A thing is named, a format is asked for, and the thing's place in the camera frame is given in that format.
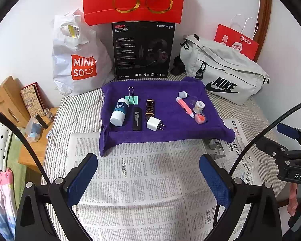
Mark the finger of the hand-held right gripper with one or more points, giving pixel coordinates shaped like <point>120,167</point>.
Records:
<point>287,129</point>
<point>268,145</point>

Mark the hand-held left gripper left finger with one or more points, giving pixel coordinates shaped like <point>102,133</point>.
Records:
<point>81,178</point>

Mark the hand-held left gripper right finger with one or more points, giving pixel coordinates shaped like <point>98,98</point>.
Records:
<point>215,180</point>

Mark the small orange round jar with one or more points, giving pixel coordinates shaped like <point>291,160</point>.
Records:
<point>200,118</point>

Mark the purple towel covered tray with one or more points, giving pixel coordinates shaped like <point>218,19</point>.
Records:
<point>170,130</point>

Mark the white tape roll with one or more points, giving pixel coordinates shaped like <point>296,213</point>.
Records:
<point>199,106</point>

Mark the blue and white bottle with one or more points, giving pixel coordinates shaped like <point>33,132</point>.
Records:
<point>119,111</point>

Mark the pink pen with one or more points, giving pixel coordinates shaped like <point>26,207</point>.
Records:
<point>185,105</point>

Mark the black rectangular stick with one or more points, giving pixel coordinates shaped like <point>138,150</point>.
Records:
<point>137,119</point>

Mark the white charger plug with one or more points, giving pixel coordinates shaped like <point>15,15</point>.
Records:
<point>153,123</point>

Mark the white plug-in night light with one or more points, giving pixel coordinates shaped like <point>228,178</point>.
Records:
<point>182,94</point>

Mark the green binder clip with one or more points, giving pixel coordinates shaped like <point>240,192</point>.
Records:
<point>131,98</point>

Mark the black and gold bottle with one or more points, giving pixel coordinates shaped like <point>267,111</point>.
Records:
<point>150,109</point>

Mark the person's right hand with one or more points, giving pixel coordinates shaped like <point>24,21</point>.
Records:
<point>294,198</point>

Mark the newspaper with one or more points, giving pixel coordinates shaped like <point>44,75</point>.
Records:
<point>130,200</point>

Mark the green cloth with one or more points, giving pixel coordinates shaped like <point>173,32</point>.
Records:
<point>17,163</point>

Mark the translucent box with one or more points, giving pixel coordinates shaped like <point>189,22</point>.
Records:
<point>33,131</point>

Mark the black bar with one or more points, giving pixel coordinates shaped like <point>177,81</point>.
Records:
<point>40,121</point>

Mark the small glass bottle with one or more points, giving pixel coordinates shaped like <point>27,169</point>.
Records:
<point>48,113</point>

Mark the pink patterned blanket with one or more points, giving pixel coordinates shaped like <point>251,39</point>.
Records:
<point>1,200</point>

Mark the light grey waist bag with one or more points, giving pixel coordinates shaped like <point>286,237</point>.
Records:
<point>225,67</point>

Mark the patterned notebook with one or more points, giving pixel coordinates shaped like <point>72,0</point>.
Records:
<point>31,99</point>

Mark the small red paper bag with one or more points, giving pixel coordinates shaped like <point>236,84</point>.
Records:
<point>235,42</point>

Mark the white plastic shopping bag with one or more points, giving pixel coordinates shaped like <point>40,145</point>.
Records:
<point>72,55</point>

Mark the black headset box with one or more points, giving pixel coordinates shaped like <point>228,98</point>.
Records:
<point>130,52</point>

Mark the yellow packet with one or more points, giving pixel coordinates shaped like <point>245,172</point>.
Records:
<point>72,31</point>

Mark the red gift bag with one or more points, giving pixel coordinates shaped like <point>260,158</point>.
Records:
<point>133,2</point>

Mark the brown wooden frame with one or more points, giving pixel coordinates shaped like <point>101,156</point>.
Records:
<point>265,15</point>

